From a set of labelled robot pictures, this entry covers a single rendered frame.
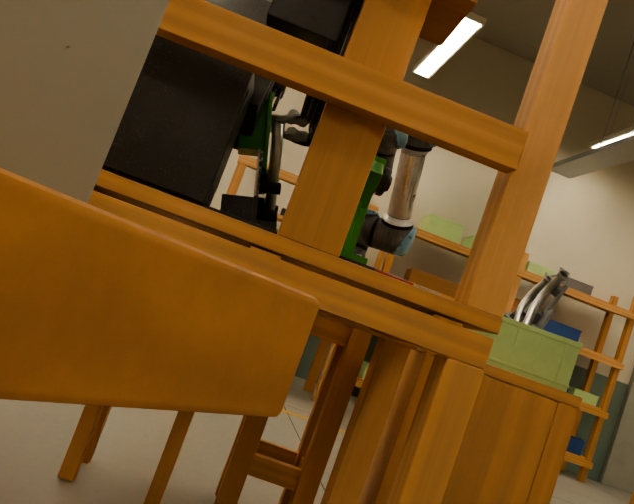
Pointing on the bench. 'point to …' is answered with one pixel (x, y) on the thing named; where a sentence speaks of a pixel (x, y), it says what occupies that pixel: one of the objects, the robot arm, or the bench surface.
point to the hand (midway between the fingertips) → (279, 127)
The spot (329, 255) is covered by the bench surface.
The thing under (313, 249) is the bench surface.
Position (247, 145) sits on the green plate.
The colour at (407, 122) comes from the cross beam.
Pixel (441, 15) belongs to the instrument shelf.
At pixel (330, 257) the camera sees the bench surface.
